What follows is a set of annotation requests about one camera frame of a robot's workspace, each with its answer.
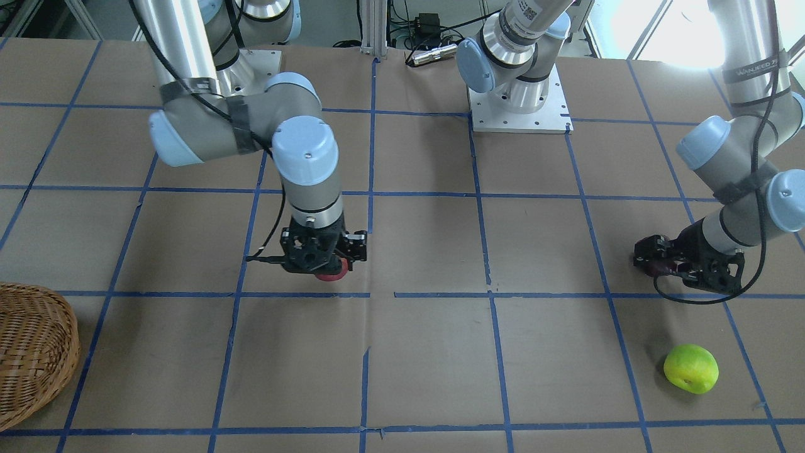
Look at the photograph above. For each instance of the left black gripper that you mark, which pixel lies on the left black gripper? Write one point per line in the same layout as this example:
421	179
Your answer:
689	242

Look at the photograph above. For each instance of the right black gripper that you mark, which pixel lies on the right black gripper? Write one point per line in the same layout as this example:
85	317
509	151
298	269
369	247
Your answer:
358	245

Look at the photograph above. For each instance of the red yellow apple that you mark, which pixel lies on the red yellow apple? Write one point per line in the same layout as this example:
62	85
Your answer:
333	271

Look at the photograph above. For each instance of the dark red apple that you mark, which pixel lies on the dark red apple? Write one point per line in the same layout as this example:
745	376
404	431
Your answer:
658	268

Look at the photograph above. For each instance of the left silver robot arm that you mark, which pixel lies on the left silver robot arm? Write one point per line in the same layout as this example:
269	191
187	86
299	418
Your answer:
759	202

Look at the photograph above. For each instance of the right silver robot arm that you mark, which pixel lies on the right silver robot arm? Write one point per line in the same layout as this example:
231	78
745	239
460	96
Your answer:
215	105

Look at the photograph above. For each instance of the woven wicker basket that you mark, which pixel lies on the woven wicker basket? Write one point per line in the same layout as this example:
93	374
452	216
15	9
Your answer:
40	349

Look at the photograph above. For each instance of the green apple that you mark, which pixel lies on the green apple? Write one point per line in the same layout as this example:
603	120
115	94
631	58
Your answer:
691	368

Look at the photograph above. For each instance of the black power adapter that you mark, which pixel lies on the black power adapter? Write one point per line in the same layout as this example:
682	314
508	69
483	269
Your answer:
426	26

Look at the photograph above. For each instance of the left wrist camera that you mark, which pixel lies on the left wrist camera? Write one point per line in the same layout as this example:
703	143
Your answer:
652	253

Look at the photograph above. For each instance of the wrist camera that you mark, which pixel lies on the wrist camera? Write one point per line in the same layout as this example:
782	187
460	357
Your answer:
652	253
356	246

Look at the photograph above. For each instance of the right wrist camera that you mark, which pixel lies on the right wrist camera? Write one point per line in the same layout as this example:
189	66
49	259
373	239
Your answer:
356	246

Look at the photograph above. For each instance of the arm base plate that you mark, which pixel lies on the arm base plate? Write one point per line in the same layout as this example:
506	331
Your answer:
522	107
248	73

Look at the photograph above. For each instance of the aluminium frame post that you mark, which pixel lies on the aluminium frame post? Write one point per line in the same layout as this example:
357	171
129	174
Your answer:
373	26

